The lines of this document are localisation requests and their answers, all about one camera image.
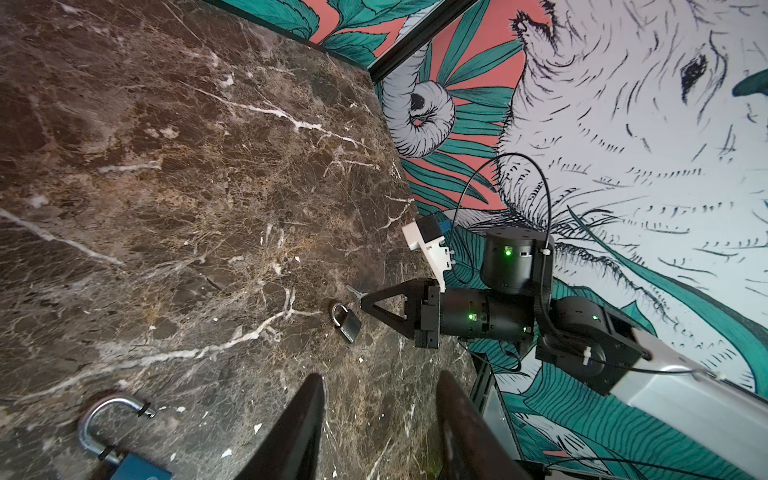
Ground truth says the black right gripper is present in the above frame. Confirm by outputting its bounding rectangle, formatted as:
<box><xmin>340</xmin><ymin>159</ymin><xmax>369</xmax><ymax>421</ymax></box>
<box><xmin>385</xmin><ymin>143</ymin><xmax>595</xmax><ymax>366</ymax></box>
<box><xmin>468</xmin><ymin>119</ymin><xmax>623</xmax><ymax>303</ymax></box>
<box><xmin>360</xmin><ymin>279</ymin><xmax>441</xmax><ymax>349</ymax></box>

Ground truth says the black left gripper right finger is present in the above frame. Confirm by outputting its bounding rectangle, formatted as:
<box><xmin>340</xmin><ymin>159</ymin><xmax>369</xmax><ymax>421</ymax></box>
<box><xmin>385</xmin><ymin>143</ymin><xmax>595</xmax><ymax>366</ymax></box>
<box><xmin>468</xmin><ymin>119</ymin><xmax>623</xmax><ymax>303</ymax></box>
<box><xmin>436</xmin><ymin>370</ymin><xmax>531</xmax><ymax>480</ymax></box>

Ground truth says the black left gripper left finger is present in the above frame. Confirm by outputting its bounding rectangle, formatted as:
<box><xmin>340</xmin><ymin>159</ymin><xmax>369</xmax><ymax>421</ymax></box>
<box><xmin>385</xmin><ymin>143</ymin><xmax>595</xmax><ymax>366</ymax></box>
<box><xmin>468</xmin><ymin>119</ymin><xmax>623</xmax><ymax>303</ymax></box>
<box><xmin>235</xmin><ymin>373</ymin><xmax>325</xmax><ymax>480</ymax></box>

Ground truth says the small black padlock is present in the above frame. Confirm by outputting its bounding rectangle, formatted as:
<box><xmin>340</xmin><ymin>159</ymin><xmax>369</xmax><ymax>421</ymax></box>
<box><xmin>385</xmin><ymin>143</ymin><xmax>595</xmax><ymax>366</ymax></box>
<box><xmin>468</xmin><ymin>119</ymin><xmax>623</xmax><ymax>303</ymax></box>
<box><xmin>329</xmin><ymin>302</ymin><xmax>362</xmax><ymax>343</ymax></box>

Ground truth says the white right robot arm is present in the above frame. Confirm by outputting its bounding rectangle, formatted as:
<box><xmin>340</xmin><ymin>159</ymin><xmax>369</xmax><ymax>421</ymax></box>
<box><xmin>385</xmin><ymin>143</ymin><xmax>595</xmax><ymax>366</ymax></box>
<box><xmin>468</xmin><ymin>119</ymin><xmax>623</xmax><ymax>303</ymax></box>
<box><xmin>360</xmin><ymin>227</ymin><xmax>767</xmax><ymax>479</ymax></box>

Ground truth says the blue padlock left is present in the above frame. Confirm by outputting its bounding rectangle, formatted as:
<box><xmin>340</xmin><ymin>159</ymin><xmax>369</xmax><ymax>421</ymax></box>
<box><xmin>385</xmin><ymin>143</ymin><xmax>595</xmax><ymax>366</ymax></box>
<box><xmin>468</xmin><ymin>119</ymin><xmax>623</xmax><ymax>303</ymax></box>
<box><xmin>76</xmin><ymin>392</ymin><xmax>175</xmax><ymax>480</ymax></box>

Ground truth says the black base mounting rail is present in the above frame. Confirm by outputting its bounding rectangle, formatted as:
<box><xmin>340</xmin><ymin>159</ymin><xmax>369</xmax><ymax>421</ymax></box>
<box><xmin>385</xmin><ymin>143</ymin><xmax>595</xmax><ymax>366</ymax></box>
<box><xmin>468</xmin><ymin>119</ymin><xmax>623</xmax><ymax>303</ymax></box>
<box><xmin>470</xmin><ymin>352</ymin><xmax>522</xmax><ymax>460</ymax></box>

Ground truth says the thin black right cable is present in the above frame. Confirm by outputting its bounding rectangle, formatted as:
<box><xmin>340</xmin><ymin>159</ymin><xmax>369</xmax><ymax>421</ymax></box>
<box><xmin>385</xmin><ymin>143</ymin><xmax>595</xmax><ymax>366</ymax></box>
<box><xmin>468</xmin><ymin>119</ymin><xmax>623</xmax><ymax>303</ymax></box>
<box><xmin>449</xmin><ymin>152</ymin><xmax>556</xmax><ymax>289</ymax></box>

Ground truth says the black corner frame post right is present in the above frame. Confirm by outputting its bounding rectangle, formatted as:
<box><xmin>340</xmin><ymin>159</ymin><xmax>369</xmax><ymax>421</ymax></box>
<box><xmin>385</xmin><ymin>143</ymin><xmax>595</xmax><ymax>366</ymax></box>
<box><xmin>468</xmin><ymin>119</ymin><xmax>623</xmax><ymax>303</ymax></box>
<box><xmin>368</xmin><ymin>0</ymin><xmax>476</xmax><ymax>84</ymax></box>

